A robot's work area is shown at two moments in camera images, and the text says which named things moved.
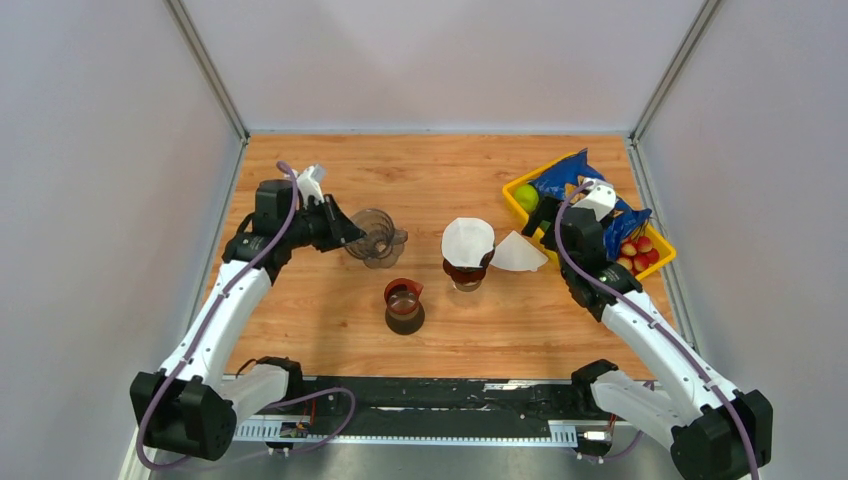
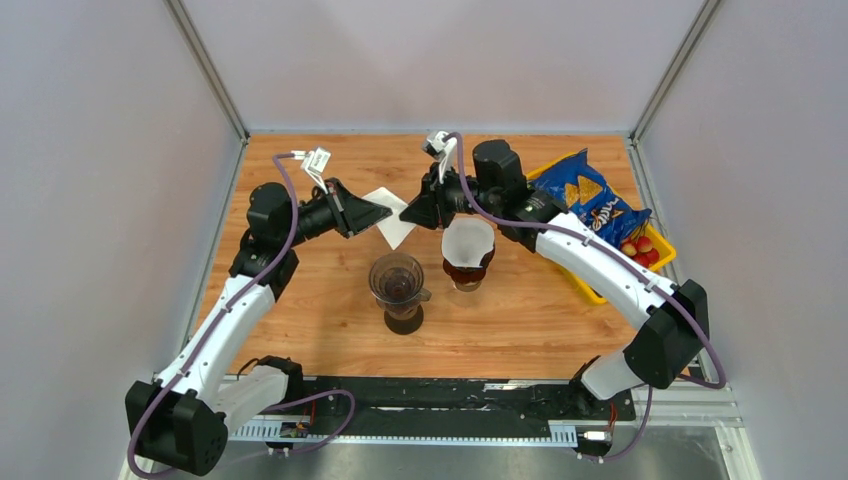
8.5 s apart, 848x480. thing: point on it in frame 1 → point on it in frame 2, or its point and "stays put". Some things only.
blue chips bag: (557, 182) stays put
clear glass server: (468, 287) stays put
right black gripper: (546, 211) → (431, 210)
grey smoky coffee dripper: (382, 244) → (396, 281)
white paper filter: (465, 241) stays put
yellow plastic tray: (660, 245) stays put
